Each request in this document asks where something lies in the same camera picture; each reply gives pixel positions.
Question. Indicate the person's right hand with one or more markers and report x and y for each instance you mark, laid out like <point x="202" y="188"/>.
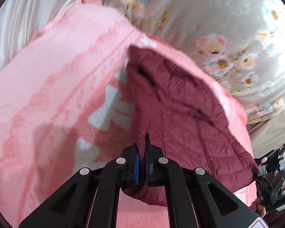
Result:
<point x="259" y="209"/>

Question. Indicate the maroon quilted puffer jacket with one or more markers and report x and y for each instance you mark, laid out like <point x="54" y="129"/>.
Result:
<point x="182" y="116"/>

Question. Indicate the pink fleece blanket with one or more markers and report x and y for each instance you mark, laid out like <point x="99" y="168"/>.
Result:
<point x="65" y="103"/>

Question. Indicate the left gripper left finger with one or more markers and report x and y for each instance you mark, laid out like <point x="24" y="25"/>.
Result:
<point x="90" y="197"/>

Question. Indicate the white satin curtain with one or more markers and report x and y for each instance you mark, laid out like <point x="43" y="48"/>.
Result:
<point x="20" y="19"/>

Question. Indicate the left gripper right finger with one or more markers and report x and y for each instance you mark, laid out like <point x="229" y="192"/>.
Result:
<point x="194" y="198"/>

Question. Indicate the grey floral duvet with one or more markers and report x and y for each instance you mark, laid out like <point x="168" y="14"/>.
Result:
<point x="240" y="43"/>

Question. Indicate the cluttered dark shelf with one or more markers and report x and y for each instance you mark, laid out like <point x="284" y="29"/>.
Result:
<point x="272" y="167"/>

